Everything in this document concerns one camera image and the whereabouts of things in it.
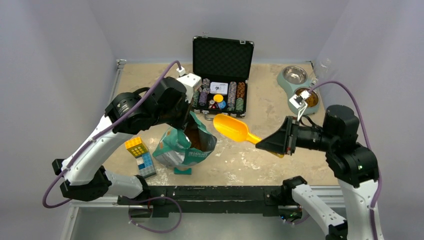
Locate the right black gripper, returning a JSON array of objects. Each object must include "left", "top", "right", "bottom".
[{"left": 256, "top": 113, "right": 336, "bottom": 152}]

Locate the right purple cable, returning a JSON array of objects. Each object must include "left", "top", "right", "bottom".
[{"left": 308, "top": 80, "right": 383, "bottom": 240}]

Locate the aluminium frame rail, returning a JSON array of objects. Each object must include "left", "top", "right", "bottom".
[{"left": 59, "top": 58, "right": 372, "bottom": 240}]

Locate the teal curved block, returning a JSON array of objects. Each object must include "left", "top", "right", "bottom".
[{"left": 173, "top": 167, "right": 192, "bottom": 175}]

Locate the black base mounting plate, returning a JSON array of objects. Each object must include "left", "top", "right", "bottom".
[{"left": 117, "top": 185, "right": 306, "bottom": 221}]

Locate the black poker chip case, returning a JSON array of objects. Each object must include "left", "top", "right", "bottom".
[{"left": 192, "top": 36, "right": 255, "bottom": 118}]

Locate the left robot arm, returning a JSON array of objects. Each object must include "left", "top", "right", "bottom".
[{"left": 52, "top": 73, "right": 202, "bottom": 205}]

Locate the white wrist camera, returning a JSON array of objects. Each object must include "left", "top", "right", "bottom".
[
  {"left": 176, "top": 67, "right": 202, "bottom": 104},
  {"left": 288, "top": 90, "right": 311, "bottom": 121}
]

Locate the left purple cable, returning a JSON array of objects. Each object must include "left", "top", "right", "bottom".
[{"left": 42, "top": 60, "right": 185, "bottom": 209}]

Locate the purple cable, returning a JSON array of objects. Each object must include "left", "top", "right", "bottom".
[
  {"left": 42, "top": 60, "right": 185, "bottom": 209},
  {"left": 308, "top": 80, "right": 383, "bottom": 240}
]

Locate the toy brick block stack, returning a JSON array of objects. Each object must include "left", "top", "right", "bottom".
[{"left": 124, "top": 137, "right": 157, "bottom": 179}]

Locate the yellow plastic scoop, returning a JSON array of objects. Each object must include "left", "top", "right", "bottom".
[{"left": 212, "top": 113, "right": 286, "bottom": 159}]

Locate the clear glass jar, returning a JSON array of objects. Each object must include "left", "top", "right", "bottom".
[{"left": 309, "top": 58, "right": 331, "bottom": 88}]

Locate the double steel pet bowl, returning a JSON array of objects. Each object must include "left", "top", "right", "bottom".
[{"left": 276, "top": 65, "right": 320, "bottom": 115}]

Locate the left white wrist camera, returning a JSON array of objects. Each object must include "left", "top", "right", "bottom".
[{"left": 176, "top": 67, "right": 202, "bottom": 104}]

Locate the green pet food bag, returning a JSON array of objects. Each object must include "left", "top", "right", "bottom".
[{"left": 152, "top": 112, "right": 217, "bottom": 168}]

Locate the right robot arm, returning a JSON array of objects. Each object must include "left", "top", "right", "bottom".
[{"left": 255, "top": 105, "right": 383, "bottom": 240}]

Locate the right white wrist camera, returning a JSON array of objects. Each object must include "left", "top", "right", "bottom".
[{"left": 288, "top": 90, "right": 311, "bottom": 121}]

